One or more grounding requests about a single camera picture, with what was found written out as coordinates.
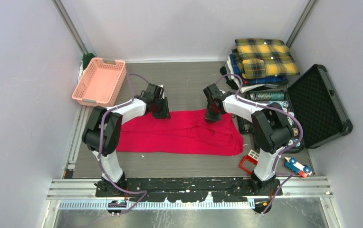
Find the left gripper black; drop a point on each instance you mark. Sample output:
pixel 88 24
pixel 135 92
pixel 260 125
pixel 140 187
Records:
pixel 165 113

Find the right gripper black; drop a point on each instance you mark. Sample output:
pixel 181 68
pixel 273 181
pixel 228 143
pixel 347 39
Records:
pixel 210 118

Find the red garment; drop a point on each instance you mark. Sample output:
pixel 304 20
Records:
pixel 185 132

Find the yellow plaid flannel shirt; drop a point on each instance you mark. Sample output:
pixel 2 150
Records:
pixel 260 58

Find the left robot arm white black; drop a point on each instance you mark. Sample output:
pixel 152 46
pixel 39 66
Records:
pixel 102 132

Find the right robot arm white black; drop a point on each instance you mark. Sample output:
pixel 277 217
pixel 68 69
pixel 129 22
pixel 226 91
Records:
pixel 271 127

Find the pink plastic laundry basket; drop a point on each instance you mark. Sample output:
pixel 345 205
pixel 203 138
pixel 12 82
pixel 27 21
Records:
pixel 101 83

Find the white folded garment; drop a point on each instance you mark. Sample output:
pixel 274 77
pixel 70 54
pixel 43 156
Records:
pixel 235 81

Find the blue plaid folded shirt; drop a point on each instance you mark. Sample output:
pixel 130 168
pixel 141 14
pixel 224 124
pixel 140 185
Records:
pixel 266 80

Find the green and white cloth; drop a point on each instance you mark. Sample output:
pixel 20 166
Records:
pixel 85 62

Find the blue toy figure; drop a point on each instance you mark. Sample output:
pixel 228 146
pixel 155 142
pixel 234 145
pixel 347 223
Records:
pixel 302 170

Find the black foam-lined carrying case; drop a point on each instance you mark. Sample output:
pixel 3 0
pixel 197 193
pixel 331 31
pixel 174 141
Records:
pixel 313 101

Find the red plastic frame block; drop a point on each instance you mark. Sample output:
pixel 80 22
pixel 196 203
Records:
pixel 252 157

